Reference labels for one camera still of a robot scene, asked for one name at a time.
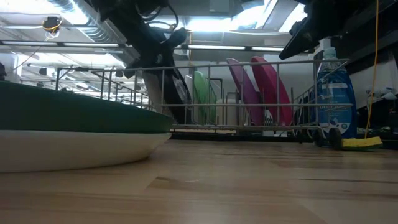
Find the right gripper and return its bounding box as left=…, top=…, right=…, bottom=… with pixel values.
left=279, top=0, right=346, bottom=60

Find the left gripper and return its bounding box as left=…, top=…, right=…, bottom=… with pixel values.
left=123, top=18, right=189, bottom=79

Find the dark brown plate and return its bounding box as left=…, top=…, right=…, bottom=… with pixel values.
left=143, top=68, right=194, bottom=125

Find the magenta plate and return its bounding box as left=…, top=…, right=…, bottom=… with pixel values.
left=251, top=56, right=294, bottom=127

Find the light green plate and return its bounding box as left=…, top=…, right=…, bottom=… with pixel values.
left=185, top=70, right=218, bottom=125

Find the purple plate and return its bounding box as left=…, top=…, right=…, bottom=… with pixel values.
left=226, top=58, right=265, bottom=126

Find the dark green plate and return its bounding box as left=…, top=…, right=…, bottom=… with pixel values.
left=0, top=80, right=174, bottom=135

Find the plate with white underside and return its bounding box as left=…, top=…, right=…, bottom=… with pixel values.
left=0, top=129, right=172, bottom=174

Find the blue dish soap bottle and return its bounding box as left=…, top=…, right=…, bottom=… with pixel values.
left=315, top=46, right=358, bottom=139

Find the ceiling light strip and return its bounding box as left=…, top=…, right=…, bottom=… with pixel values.
left=186, top=44, right=285, bottom=52
left=0, top=39, right=122, bottom=49

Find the yellow sponge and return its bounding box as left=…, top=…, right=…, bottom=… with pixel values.
left=341, top=136, right=384, bottom=152

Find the grey wire dish rack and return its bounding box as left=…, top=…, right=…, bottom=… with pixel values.
left=55, top=58, right=355, bottom=150

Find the silver ventilation duct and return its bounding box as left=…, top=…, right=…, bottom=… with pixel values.
left=55, top=0, right=141, bottom=60

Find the yellow cable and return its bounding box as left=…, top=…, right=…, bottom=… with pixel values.
left=364, top=0, right=381, bottom=139

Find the black aluminium table frame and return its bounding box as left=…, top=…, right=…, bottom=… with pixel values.
left=169, top=132, right=398, bottom=150

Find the overhead camera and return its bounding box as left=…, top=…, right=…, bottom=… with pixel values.
left=42, top=16, right=63, bottom=34

